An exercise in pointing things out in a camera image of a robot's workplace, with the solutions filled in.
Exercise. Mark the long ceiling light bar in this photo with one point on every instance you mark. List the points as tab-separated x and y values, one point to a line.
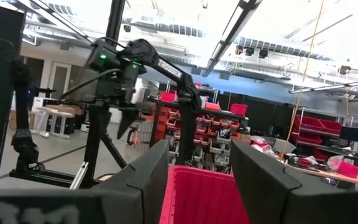
228	37
334	86

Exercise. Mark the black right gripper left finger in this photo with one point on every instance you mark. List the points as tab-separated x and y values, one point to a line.
148	186

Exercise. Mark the black ceiling spotlight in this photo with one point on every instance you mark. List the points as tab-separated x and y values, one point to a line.
239	49
344	70
263	53
249	51

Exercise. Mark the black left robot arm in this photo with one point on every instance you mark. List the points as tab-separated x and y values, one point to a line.
186	124

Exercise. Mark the red plastic bin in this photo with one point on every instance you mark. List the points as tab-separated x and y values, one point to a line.
200	199

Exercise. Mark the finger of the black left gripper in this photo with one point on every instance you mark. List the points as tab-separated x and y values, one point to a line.
127	121

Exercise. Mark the clear plastic bag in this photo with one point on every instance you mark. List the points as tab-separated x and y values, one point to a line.
259	144
334	161

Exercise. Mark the black wrapped upright post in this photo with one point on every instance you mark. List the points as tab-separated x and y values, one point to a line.
23	140

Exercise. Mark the shelf rack with small bins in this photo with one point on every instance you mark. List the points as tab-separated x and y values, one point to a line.
210	133

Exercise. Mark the cardboard box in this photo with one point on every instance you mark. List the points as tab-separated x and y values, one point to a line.
67	109

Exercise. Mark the white folding table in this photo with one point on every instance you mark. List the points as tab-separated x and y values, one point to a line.
53	112

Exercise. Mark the black monitor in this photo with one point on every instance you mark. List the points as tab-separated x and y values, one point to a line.
353	134

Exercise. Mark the large red storage bin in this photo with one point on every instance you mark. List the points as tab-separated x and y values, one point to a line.
309	123
331	126

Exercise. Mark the pink-red storage bin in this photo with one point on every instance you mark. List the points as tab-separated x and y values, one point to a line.
348	170

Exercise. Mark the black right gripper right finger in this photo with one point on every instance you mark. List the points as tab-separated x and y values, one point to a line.
259	186

